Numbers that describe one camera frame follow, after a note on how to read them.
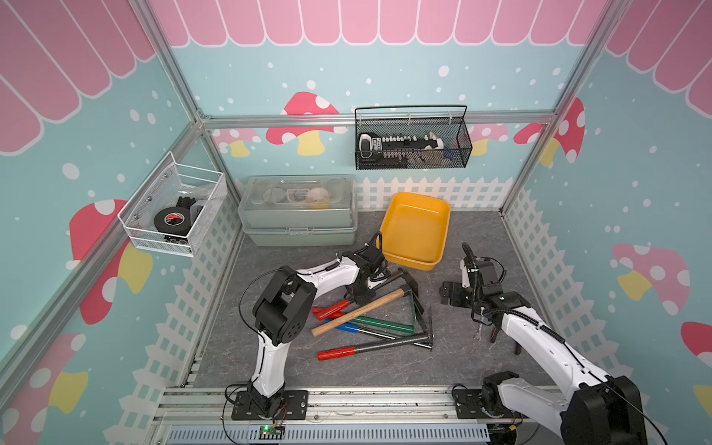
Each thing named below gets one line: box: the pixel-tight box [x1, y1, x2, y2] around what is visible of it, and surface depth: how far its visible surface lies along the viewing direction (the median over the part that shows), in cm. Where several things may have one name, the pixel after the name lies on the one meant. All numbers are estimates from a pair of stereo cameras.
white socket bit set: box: [358, 131, 445, 169], surface depth 90 cm
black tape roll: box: [153, 205, 191, 236], surface depth 71 cm
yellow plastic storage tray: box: [376, 191, 452, 272], surface depth 114 cm
